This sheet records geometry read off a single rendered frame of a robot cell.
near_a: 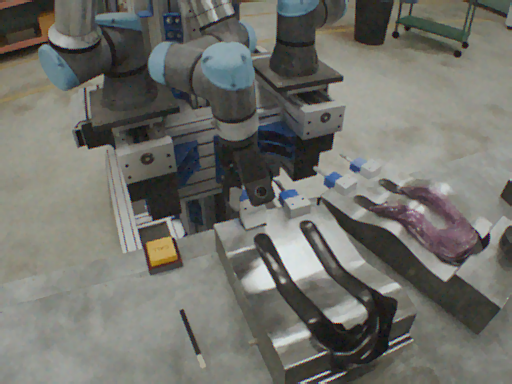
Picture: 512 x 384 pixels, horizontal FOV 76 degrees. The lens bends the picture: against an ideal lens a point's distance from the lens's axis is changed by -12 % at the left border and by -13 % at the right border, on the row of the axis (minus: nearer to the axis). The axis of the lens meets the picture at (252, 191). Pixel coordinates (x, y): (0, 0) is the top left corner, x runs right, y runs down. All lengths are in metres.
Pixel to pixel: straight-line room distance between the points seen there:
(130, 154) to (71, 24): 0.32
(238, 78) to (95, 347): 0.58
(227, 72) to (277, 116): 0.62
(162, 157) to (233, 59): 0.44
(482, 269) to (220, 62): 0.65
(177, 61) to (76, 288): 0.56
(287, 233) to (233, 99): 0.36
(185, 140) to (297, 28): 0.44
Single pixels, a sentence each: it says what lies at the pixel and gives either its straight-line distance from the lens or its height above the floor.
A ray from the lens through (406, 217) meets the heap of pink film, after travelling 0.87.
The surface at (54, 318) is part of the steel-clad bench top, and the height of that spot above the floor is 0.80.
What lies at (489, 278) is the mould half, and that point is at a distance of 0.85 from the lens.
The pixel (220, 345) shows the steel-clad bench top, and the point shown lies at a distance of 0.77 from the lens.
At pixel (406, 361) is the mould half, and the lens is 0.74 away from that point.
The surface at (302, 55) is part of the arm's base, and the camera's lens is 1.11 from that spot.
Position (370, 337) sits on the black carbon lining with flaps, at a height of 0.88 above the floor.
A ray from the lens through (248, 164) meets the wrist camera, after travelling 0.66.
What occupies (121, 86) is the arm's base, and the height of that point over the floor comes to 1.10.
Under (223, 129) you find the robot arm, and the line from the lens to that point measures 0.62.
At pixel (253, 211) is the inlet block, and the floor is 0.95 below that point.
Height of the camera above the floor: 1.49
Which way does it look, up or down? 41 degrees down
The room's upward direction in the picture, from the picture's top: straight up
